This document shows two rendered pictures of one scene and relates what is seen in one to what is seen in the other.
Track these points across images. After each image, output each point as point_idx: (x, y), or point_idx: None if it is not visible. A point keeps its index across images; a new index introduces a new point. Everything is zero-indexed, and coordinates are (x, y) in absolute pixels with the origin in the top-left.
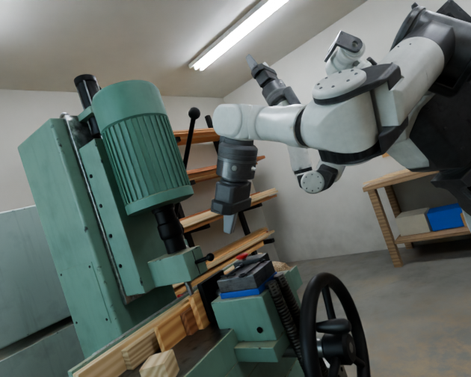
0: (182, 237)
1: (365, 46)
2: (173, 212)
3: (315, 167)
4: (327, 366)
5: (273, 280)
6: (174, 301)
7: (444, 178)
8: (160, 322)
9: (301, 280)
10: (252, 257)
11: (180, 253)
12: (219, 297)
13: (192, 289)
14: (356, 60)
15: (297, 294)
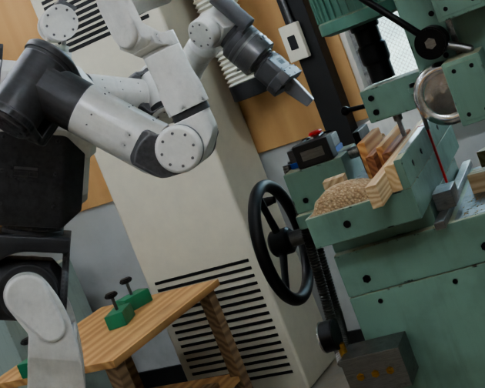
0: (367, 71)
1: (41, 36)
2: (356, 39)
3: (167, 124)
4: (353, 343)
5: (289, 162)
6: (420, 125)
7: (67, 234)
8: (397, 125)
9: (314, 243)
10: (307, 141)
11: (372, 85)
12: (348, 145)
13: (399, 128)
14: (58, 41)
15: (292, 200)
